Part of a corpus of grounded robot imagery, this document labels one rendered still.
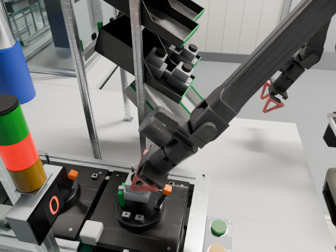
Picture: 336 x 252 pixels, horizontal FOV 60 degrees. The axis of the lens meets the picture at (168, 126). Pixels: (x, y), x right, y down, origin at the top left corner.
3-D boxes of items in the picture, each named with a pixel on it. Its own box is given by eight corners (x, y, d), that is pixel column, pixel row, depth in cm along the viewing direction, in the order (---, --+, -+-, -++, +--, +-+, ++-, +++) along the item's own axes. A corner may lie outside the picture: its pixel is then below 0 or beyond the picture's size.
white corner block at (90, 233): (105, 231, 76) (103, 222, 74) (98, 247, 73) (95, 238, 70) (88, 228, 77) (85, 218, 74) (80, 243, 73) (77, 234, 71)
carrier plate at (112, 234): (189, 186, 88) (189, 181, 87) (175, 262, 69) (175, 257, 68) (114, 174, 92) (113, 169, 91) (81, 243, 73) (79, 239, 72)
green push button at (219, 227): (226, 225, 77) (227, 220, 76) (225, 238, 74) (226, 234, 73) (211, 222, 78) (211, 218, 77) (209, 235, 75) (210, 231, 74)
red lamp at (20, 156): (45, 151, 47) (36, 127, 44) (27, 173, 43) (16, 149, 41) (17, 147, 48) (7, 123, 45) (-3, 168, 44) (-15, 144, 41)
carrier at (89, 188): (109, 173, 92) (104, 143, 85) (75, 242, 74) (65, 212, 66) (40, 163, 96) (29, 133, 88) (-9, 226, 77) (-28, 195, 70)
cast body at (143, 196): (152, 190, 77) (151, 172, 73) (148, 203, 74) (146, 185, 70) (122, 185, 79) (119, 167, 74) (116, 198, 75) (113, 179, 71)
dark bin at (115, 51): (192, 82, 90) (204, 64, 85) (178, 104, 81) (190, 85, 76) (116, 34, 91) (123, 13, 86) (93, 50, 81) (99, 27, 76)
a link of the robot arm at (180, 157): (200, 156, 60) (202, 138, 64) (175, 136, 58) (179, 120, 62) (178, 171, 64) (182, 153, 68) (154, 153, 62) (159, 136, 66)
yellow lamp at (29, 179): (52, 172, 50) (45, 151, 47) (36, 195, 47) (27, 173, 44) (26, 168, 51) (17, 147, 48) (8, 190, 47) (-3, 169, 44)
